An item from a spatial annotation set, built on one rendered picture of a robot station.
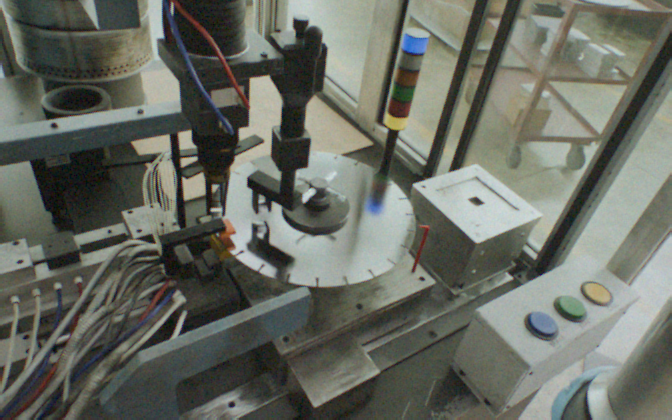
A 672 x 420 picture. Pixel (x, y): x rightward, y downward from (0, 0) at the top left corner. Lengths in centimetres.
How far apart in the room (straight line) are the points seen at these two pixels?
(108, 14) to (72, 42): 57
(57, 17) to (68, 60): 9
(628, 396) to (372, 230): 39
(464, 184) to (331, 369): 47
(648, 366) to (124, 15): 67
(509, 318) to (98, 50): 98
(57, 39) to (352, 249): 79
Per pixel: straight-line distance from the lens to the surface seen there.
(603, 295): 92
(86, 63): 125
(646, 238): 96
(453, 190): 101
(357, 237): 77
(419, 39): 93
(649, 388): 59
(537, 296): 86
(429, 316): 94
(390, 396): 85
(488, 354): 82
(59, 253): 86
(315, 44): 55
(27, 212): 117
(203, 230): 72
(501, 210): 100
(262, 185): 72
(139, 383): 60
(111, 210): 100
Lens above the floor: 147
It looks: 39 degrees down
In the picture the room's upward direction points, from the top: 10 degrees clockwise
